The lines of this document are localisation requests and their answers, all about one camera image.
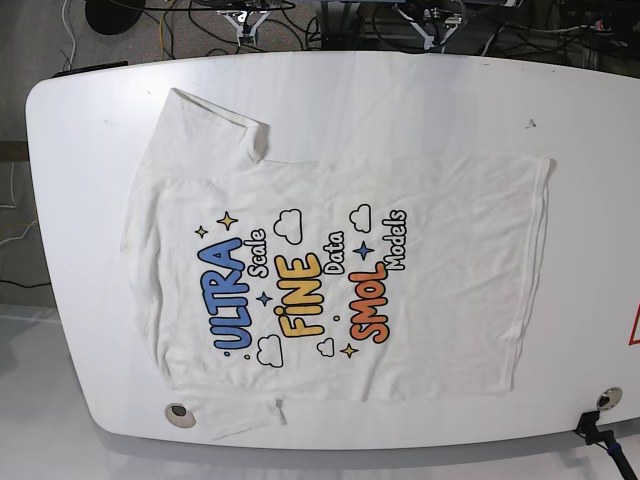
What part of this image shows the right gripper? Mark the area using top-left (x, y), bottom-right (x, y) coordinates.
top-left (217, 10), bottom-right (271, 41)

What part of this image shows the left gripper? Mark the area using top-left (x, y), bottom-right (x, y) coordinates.
top-left (399, 9), bottom-right (463, 52)

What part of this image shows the white printed T-shirt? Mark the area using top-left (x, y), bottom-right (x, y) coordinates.
top-left (120, 89), bottom-right (551, 438)

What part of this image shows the black round stand base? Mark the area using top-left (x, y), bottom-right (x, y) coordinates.
top-left (85, 0), bottom-right (146, 36)

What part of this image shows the yellow floor cable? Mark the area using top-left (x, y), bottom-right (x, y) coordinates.
top-left (157, 0), bottom-right (177, 60)

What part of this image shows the black aluminium frame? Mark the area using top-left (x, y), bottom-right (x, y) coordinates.
top-left (311, 1), bottom-right (396, 51)

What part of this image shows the black floor cable bundle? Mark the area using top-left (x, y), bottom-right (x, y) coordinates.
top-left (479, 9), bottom-right (640, 61)

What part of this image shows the white floor cable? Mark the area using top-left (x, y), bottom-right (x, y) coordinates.
top-left (59, 0), bottom-right (77, 72)

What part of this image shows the left table cable grommet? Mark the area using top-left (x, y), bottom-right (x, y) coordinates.
top-left (164, 403), bottom-right (196, 429)

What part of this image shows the table cable grommet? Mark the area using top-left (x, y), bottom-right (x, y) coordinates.
top-left (164, 403), bottom-right (196, 429)
top-left (596, 387), bottom-right (623, 411)

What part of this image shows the right table cable grommet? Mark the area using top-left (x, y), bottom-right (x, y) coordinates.
top-left (596, 387), bottom-right (623, 411)

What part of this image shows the black clamp with cable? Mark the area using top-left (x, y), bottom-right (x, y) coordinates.
top-left (573, 411), bottom-right (638, 480)

